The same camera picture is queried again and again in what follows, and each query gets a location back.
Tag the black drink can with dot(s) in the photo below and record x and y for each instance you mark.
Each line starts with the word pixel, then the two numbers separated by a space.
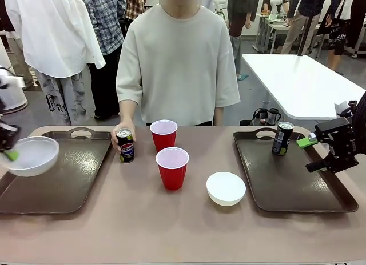
pixel 281 142

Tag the bystander in dark top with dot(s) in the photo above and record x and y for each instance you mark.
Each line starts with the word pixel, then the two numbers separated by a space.
pixel 240 19

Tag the grey background desk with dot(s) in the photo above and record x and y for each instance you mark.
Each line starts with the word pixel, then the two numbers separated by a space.
pixel 270 31

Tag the person's right hand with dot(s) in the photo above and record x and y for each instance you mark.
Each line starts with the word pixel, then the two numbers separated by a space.
pixel 125 125

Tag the person in beige t-shirt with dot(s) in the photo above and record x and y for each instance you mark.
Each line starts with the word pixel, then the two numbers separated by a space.
pixel 177 62

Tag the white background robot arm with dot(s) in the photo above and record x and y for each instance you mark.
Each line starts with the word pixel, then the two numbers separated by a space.
pixel 274 3
pixel 218 0

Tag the white plastic bowl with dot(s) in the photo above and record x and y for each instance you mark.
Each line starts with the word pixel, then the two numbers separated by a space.
pixel 35 156
pixel 226 188

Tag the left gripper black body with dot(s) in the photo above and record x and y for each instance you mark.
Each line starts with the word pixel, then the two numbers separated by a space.
pixel 7 135

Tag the black vertical pole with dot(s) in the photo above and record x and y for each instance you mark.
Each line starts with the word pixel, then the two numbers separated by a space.
pixel 306 22

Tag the white background table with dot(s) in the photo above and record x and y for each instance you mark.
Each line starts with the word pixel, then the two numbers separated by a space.
pixel 300 85

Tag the black Pepsi can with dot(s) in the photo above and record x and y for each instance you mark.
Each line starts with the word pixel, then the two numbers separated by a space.
pixel 127 150

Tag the person's right forearm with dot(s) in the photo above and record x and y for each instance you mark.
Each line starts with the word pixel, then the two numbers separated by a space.
pixel 127 110

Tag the bystander in black printed shorts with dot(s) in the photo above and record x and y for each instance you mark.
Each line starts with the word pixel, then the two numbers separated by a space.
pixel 340 28

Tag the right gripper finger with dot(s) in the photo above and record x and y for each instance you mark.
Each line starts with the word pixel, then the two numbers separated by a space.
pixel 306 142
pixel 318 165

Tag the red plastic cup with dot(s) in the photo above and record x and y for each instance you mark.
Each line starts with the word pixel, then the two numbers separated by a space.
pixel 172 173
pixel 163 140

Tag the brown plastic serving tray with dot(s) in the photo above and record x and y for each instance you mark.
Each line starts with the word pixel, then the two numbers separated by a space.
pixel 71 185
pixel 286 185

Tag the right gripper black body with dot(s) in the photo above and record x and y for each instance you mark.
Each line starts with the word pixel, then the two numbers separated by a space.
pixel 341 145

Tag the bystander in khaki trousers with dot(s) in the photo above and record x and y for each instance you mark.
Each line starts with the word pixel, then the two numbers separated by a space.
pixel 298 22

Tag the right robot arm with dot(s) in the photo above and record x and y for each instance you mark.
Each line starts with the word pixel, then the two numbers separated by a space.
pixel 361 119

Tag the bystander in white shirt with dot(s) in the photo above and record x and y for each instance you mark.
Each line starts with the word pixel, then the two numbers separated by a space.
pixel 54 33

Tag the person's left forearm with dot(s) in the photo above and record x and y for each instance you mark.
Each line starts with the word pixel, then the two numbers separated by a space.
pixel 218 116

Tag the bystander in orange plaid shirt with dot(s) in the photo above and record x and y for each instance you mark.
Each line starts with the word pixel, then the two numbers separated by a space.
pixel 135 3

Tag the black bag under table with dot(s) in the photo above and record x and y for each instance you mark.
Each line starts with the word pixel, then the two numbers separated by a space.
pixel 264 116

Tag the bystander in blue plaid shirt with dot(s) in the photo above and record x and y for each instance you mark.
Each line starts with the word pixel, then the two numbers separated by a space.
pixel 105 22

